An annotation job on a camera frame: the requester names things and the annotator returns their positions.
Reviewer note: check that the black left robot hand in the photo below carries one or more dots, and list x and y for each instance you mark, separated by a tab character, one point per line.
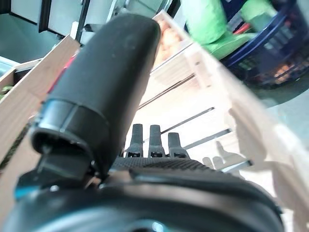
103	84

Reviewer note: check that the green white napa cabbage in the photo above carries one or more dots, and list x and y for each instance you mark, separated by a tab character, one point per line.
207	21
258	14

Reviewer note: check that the blue plastic shopping basket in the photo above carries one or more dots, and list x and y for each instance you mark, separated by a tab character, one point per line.
272	55

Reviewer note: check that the wide wooden pumpkin crate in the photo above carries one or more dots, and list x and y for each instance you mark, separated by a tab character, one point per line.
29	91

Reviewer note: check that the wooden potato crate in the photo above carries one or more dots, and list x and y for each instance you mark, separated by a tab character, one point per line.
173	41

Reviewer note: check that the green striped pumpkin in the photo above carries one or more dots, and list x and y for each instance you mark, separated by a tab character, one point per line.
4	91

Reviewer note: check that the slatted wooden cabbage crate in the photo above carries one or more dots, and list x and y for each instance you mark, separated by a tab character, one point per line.
217	101

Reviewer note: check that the small red chilli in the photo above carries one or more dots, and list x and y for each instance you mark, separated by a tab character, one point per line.
241	28

